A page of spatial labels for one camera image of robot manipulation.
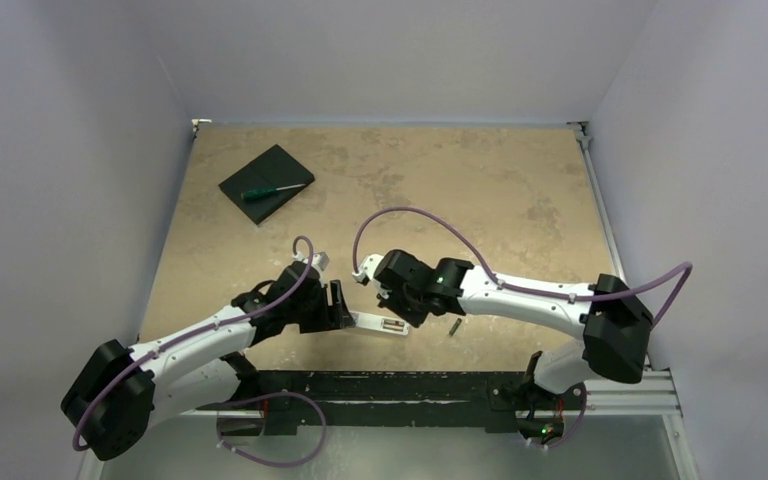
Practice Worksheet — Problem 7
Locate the green black battery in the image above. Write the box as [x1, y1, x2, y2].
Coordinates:
[448, 318, 463, 337]

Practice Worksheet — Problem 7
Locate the white remote control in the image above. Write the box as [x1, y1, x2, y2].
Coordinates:
[351, 311, 411, 337]

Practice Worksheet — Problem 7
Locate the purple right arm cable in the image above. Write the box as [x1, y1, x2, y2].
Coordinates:
[352, 206, 694, 329]

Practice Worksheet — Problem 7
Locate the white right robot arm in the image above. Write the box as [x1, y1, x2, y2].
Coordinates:
[353, 249, 653, 407]

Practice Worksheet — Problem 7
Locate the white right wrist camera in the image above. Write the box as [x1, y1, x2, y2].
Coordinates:
[352, 253, 383, 285]

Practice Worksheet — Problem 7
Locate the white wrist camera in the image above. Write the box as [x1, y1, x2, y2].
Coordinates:
[295, 252, 330, 272]
[352, 253, 383, 285]

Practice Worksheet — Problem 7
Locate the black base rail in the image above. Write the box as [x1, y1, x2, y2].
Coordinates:
[218, 369, 587, 439]

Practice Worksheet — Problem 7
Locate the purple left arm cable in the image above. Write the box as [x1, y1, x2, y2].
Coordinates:
[71, 235, 316, 453]

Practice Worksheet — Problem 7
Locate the gold battery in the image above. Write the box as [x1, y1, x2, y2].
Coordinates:
[382, 319, 405, 331]

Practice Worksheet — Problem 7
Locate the green handled screwdriver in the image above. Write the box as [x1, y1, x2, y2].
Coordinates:
[241, 183, 306, 201]

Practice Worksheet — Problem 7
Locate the black foam block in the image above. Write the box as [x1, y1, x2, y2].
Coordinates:
[218, 144, 315, 225]

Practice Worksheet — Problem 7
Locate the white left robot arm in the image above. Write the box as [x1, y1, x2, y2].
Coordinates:
[61, 261, 354, 460]

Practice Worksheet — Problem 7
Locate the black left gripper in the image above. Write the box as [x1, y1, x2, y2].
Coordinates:
[286, 279, 352, 332]

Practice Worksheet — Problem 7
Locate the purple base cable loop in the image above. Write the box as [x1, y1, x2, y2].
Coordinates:
[215, 390, 328, 470]

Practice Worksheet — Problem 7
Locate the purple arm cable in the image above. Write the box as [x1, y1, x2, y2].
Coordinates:
[352, 206, 694, 329]
[71, 235, 316, 453]

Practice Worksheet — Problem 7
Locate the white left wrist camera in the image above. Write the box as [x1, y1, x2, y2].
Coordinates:
[295, 252, 330, 272]

